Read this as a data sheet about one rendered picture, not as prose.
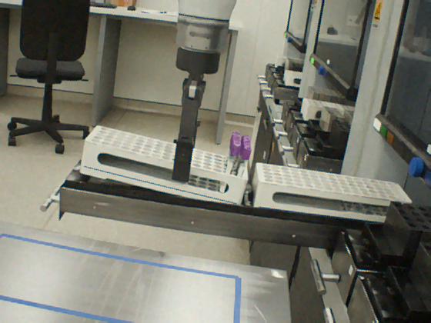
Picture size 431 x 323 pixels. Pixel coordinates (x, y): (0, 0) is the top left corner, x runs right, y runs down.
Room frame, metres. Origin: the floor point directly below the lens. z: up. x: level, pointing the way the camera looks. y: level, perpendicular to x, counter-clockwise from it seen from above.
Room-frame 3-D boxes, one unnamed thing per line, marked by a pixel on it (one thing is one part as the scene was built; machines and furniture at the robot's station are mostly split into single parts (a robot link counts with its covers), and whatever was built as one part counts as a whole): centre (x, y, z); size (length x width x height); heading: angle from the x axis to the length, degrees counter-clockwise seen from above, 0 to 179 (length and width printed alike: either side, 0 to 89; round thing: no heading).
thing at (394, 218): (0.78, -0.33, 0.85); 0.12 x 0.02 x 0.06; 2
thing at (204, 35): (0.92, 0.05, 1.10); 0.09 x 0.09 x 0.06
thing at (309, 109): (1.64, -0.40, 0.83); 0.30 x 0.10 x 0.06; 92
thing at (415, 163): (0.73, -0.30, 0.98); 0.03 x 0.01 x 0.03; 2
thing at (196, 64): (0.92, 0.05, 1.03); 0.08 x 0.07 x 0.09; 1
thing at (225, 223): (0.92, -0.05, 0.78); 0.73 x 0.14 x 0.09; 92
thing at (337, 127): (1.33, -0.31, 0.85); 0.12 x 0.02 x 0.06; 2
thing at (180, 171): (0.86, 0.05, 0.88); 0.03 x 0.01 x 0.07; 91
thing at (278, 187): (0.92, -0.23, 0.83); 0.30 x 0.10 x 0.06; 92
